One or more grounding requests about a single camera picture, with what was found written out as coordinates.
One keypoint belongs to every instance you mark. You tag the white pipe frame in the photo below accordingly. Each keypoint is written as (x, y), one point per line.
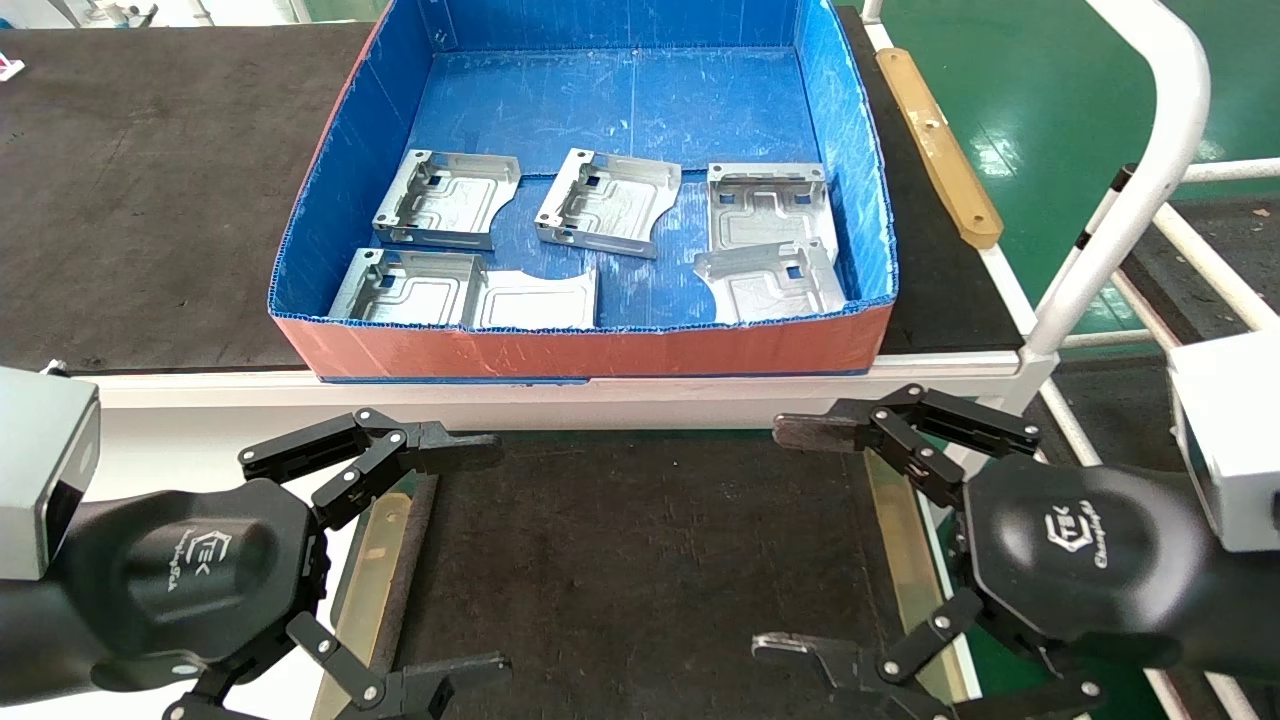
(1170, 110)

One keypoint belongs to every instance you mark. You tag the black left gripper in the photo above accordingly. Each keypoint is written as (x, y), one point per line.
(190, 570)

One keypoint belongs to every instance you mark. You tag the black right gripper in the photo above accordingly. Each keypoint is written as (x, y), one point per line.
(1080, 550)

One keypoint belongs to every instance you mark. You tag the black work mat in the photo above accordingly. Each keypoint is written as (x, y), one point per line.
(640, 560)

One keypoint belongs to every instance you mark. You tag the dark brown strip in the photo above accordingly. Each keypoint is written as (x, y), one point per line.
(395, 600)

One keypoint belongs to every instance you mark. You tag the tan wooden strip with holes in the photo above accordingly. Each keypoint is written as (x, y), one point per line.
(935, 140)

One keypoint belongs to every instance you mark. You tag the black mat on cart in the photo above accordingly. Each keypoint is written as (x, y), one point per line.
(1250, 235)

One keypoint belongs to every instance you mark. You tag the black and white rod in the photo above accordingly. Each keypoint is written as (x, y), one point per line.
(1105, 205)

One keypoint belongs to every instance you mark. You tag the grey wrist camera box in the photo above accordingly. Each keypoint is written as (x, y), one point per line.
(1235, 430)
(40, 460)

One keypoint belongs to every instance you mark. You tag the blue corrugated plastic box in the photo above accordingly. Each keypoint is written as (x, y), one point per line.
(640, 100)

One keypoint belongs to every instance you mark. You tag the dark grey rubber mat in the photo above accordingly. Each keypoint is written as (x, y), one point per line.
(1130, 410)

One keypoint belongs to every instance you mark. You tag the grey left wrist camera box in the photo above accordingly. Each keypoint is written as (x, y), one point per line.
(40, 460)

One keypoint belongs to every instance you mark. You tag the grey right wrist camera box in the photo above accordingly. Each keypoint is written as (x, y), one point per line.
(1235, 430)

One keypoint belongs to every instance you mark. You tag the dark green board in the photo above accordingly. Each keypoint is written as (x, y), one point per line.
(343, 590)

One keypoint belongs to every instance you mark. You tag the silver metal bracket part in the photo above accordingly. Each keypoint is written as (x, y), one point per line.
(450, 200)
(770, 285)
(765, 215)
(610, 205)
(540, 305)
(410, 290)

